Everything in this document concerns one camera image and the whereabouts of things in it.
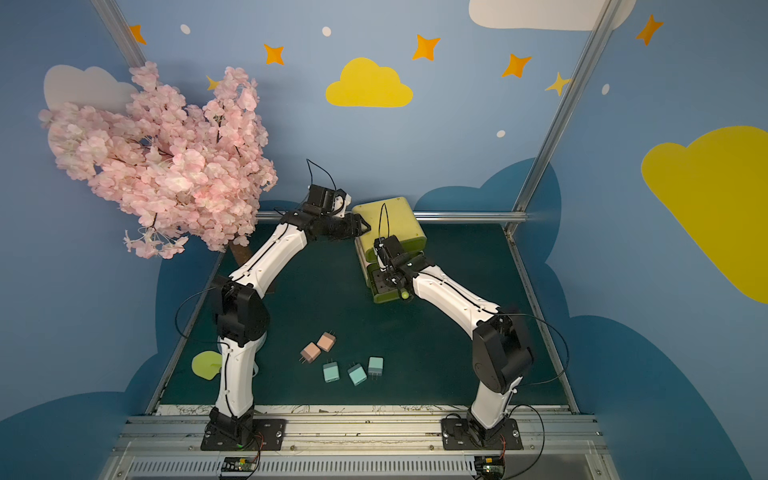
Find yellow green drawer cabinet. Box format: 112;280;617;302
352;197;427;266

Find blue plug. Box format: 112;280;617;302
347;363;368;386
367;356;384;377
322;362;340;383

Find pink plug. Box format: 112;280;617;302
300;342;322;364
317;332;336;352

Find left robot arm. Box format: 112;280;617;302
212;210;371;420

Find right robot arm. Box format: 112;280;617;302
374;235;535;439

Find pink cherry blossom tree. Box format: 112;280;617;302
39;62;278;259

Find green yellow brush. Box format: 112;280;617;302
191;351;223;381

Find right controller board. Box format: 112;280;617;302
473;456;506;480

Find controller board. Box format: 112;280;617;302
220;456;260;477
473;456;506;480

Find left controller board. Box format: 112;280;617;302
220;456;260;477

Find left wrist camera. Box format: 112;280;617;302
302;184;351;218

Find back aluminium rail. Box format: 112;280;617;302
256;209;529;225

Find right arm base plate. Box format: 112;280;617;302
440;415;523;451

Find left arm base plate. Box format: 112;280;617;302
200;417;287;451

